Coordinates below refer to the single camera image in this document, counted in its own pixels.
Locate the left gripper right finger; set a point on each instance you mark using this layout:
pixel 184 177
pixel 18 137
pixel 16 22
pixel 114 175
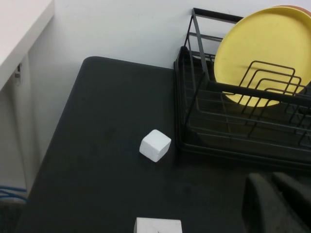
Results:
pixel 296 191

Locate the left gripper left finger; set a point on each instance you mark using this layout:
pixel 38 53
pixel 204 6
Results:
pixel 264 211

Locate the yellow plate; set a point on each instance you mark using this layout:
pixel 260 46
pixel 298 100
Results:
pixel 262 43

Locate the pink plate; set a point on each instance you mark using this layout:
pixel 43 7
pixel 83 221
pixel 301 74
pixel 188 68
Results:
pixel 301 8

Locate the white rectangular block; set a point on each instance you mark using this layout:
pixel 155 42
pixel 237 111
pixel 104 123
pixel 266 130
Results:
pixel 158 225

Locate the white cube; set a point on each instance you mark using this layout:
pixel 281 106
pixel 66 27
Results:
pixel 154 145

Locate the white shelf board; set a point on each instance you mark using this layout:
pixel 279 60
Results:
pixel 22 31

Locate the small metal bracket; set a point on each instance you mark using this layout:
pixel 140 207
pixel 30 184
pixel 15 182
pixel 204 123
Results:
pixel 18 72

